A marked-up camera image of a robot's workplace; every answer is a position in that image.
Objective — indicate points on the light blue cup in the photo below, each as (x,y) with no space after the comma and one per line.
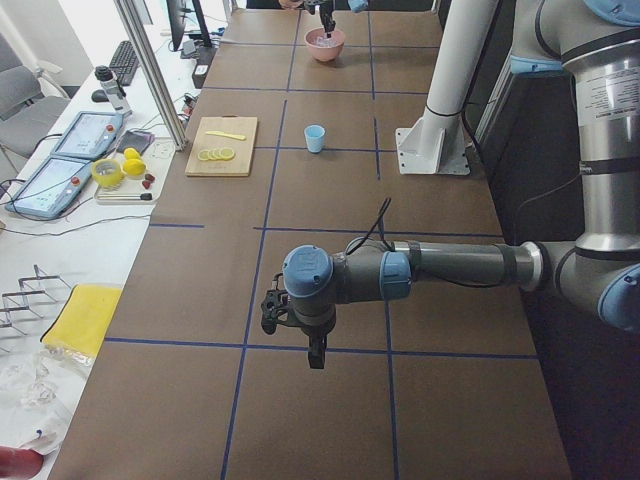
(315,138)

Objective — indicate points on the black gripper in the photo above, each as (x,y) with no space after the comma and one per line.
(327,20)
(315,330)

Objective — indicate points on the clear ice cubes pile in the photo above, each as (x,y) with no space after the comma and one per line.
(321,41)

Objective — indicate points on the blue teach pendant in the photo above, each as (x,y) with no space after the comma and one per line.
(90,135)
(52,188)

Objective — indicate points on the grey office chair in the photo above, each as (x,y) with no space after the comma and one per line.
(27,115)

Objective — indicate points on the yellow tape roll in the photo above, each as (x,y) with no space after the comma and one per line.
(107,173)

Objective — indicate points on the red strawberry on tray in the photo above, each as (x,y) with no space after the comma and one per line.
(147,181)

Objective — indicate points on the yellow cloth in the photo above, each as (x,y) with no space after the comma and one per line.
(84,319)

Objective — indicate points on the wooden cutting board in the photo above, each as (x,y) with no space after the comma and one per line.
(240,166)

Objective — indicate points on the dark notebook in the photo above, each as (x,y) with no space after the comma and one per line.
(136,139)

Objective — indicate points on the black power strip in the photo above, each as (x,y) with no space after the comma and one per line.
(204,59)

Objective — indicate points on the upper blue teach pendant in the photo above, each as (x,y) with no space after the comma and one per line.
(90,135)

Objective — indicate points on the lemon slices row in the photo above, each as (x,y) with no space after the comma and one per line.
(216,154)

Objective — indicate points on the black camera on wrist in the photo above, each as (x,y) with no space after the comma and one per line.
(276,311)

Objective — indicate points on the black computer monitor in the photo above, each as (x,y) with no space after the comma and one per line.
(177,10)

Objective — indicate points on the metal wire rack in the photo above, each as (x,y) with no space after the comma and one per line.
(30,298)

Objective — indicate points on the aluminium frame post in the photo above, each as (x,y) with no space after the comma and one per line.
(154,78)

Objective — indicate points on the yellow plastic knife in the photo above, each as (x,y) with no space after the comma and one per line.
(223,134)

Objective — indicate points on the black keyboard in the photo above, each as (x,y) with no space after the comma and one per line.
(124,63)

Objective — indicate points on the clear water bottle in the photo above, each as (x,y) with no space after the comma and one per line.
(113,90)

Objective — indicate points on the white camera pole with base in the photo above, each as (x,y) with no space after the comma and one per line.
(434,145)

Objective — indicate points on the yellow lemon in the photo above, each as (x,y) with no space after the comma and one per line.
(131,153)
(134,167)

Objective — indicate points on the lower blue teach pendant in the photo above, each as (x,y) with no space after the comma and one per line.
(52,188)

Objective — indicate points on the white tray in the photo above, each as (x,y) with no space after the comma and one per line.
(129,191)

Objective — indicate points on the pink bowl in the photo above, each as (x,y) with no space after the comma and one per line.
(324,55)

